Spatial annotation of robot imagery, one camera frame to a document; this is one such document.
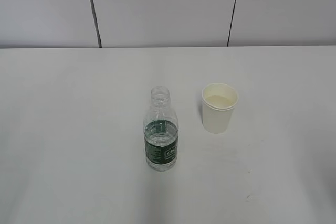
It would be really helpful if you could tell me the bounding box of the clear green-label water bottle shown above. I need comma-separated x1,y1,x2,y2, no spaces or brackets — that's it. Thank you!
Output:
143,86,179,172

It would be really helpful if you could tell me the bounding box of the white paper cup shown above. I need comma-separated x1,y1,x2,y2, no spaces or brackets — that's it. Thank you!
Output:
202,83,239,134

